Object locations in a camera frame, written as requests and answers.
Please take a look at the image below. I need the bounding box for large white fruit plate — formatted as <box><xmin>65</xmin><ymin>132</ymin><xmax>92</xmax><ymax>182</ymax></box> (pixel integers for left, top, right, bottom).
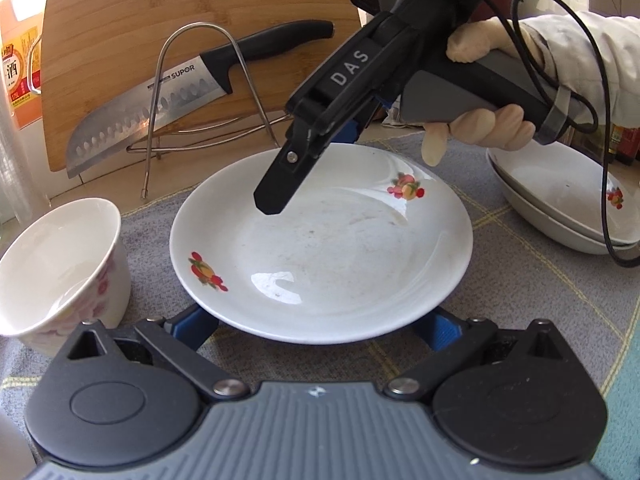
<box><xmin>169</xmin><ymin>144</ymin><xmax>473</xmax><ymax>344</ymax></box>

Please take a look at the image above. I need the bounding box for white floral bowl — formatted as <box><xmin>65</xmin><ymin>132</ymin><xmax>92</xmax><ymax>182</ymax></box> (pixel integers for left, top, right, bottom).
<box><xmin>1</xmin><ymin>197</ymin><xmax>131</xmax><ymax>356</ymax></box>

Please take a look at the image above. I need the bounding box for grey checked dish mat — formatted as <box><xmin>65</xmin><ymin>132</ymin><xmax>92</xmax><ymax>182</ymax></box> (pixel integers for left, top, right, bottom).
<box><xmin>1</xmin><ymin>142</ymin><xmax>639</xmax><ymax>479</ymax></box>

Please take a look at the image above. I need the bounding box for tall cling film roll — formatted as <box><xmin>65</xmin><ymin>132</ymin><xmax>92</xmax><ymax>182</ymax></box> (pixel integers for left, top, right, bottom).
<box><xmin>1</xmin><ymin>89</ymin><xmax>51</xmax><ymax>228</ymax></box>

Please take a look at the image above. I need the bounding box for bamboo cutting board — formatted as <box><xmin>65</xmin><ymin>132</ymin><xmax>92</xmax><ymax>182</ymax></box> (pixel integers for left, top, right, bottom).
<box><xmin>41</xmin><ymin>0</ymin><xmax>360</xmax><ymax>171</ymax></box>

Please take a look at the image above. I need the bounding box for dark vinegar bottle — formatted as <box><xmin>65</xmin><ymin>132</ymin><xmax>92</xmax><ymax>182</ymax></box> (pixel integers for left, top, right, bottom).
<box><xmin>608</xmin><ymin>126</ymin><xmax>639</xmax><ymax>166</ymax></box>

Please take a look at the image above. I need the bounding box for orange cooking wine jug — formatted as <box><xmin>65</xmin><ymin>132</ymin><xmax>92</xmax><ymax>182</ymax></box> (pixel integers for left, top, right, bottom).
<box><xmin>1</xmin><ymin>0</ymin><xmax>42</xmax><ymax>129</ymax></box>

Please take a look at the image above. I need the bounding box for metal wire board stand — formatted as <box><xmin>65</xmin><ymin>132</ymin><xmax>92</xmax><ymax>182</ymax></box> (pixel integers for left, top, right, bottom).
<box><xmin>124</xmin><ymin>20</ymin><xmax>292</xmax><ymax>201</ymax></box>

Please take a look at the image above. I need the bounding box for black handled kitchen knife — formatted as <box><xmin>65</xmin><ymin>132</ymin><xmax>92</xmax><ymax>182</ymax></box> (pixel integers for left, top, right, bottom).
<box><xmin>65</xmin><ymin>20</ymin><xmax>334</xmax><ymax>178</ymax></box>

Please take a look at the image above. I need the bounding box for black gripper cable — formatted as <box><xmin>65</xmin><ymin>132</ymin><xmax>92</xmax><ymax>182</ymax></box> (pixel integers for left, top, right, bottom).
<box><xmin>508</xmin><ymin>0</ymin><xmax>640</xmax><ymax>269</ymax></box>

